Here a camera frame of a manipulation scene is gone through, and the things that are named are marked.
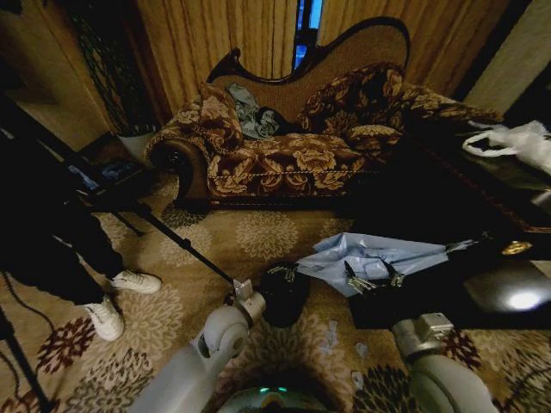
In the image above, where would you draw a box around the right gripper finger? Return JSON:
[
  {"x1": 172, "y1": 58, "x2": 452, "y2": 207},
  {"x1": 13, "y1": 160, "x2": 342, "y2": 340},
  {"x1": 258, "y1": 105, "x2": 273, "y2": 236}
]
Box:
[
  {"x1": 343, "y1": 259, "x2": 376, "y2": 299},
  {"x1": 381, "y1": 259, "x2": 406, "y2": 289}
]

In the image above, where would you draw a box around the blue garbage bag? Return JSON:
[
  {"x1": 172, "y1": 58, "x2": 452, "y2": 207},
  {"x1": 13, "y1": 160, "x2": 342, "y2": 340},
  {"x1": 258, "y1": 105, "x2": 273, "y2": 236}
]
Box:
[{"x1": 295, "y1": 231, "x2": 480, "y2": 299}]

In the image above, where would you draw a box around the white plastic bag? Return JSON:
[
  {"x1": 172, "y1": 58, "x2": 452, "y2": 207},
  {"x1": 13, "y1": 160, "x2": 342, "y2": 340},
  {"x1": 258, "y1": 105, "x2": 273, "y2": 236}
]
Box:
[{"x1": 461, "y1": 120, "x2": 551, "y2": 176}]

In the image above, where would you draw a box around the black tripod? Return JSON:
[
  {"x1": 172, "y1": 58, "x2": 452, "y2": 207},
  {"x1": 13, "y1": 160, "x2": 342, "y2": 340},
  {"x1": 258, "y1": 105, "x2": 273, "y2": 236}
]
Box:
[{"x1": 0, "y1": 94, "x2": 238, "y2": 288}]

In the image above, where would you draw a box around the dark wooden table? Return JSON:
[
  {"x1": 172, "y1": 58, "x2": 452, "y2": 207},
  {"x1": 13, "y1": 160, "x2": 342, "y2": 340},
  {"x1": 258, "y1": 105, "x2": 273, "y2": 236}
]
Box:
[{"x1": 347, "y1": 124, "x2": 551, "y2": 331}]

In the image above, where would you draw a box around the floral chaise longue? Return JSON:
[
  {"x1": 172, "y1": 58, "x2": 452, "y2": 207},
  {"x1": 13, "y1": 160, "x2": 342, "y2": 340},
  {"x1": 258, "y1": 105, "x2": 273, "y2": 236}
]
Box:
[{"x1": 145, "y1": 16, "x2": 505, "y2": 208}]

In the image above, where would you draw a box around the gold table ornament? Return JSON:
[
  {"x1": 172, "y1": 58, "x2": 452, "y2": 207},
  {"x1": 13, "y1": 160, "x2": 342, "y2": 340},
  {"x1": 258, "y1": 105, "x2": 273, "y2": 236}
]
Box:
[{"x1": 500, "y1": 240, "x2": 534, "y2": 257}]

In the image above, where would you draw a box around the white robot front shell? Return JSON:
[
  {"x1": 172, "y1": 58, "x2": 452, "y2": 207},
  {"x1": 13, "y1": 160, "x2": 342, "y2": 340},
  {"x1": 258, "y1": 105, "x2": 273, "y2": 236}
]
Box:
[{"x1": 214, "y1": 384, "x2": 321, "y2": 413}]

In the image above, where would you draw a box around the person's white shoe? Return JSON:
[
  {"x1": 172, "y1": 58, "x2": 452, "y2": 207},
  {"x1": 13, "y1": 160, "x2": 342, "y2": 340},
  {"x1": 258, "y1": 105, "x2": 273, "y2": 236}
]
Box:
[
  {"x1": 108, "y1": 268, "x2": 164, "y2": 296},
  {"x1": 81, "y1": 295, "x2": 126, "y2": 342}
]

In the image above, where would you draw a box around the black crumpled cloth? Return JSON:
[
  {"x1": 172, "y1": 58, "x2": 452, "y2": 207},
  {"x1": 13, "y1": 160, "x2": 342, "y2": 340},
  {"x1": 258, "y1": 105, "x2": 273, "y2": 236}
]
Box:
[{"x1": 257, "y1": 106, "x2": 305, "y2": 135}]

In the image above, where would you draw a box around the grey-blue crumpled cloth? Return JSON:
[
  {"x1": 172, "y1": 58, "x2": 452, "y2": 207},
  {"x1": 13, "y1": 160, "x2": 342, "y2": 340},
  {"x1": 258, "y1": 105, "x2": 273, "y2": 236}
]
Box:
[{"x1": 225, "y1": 83, "x2": 282, "y2": 141}]

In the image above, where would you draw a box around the floral square pillow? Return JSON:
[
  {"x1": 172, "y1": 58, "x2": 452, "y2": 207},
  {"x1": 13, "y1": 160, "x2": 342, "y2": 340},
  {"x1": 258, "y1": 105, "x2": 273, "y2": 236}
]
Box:
[{"x1": 187, "y1": 82, "x2": 245, "y2": 152}]

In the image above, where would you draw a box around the white plant pot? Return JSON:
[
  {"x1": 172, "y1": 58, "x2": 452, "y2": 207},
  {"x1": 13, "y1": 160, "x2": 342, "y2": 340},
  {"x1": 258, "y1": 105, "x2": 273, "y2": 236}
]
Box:
[{"x1": 117, "y1": 125, "x2": 159, "y2": 162}]

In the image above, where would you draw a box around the dark tablet screen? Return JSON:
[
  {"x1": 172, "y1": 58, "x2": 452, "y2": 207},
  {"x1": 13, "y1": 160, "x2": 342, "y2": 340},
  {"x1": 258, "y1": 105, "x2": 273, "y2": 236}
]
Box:
[{"x1": 67, "y1": 157, "x2": 148, "y2": 195}]

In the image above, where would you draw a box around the person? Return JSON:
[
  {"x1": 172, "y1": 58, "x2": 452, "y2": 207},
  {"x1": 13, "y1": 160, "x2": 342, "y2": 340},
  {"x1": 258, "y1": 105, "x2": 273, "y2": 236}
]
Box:
[{"x1": 0, "y1": 137, "x2": 164, "y2": 342}]

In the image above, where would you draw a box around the golden curtain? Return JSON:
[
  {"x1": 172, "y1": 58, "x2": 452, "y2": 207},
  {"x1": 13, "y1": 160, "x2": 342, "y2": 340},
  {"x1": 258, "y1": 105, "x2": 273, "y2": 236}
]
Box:
[
  {"x1": 316, "y1": 0, "x2": 526, "y2": 92},
  {"x1": 133, "y1": 0, "x2": 300, "y2": 117}
]

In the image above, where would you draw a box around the dark potted plant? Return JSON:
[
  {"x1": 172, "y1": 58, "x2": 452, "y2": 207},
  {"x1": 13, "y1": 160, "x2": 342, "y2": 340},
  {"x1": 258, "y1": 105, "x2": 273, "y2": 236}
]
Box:
[{"x1": 68, "y1": 0, "x2": 147, "y2": 133}]

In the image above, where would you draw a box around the black stand pole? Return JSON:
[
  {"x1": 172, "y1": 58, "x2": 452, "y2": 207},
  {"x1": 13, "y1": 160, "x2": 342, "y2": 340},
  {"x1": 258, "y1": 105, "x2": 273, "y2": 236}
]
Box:
[{"x1": 0, "y1": 305, "x2": 54, "y2": 413}]

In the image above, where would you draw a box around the black floor cable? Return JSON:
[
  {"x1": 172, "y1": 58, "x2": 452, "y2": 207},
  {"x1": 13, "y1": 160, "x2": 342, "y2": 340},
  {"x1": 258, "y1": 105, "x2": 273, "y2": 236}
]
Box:
[{"x1": 0, "y1": 269, "x2": 57, "y2": 345}]

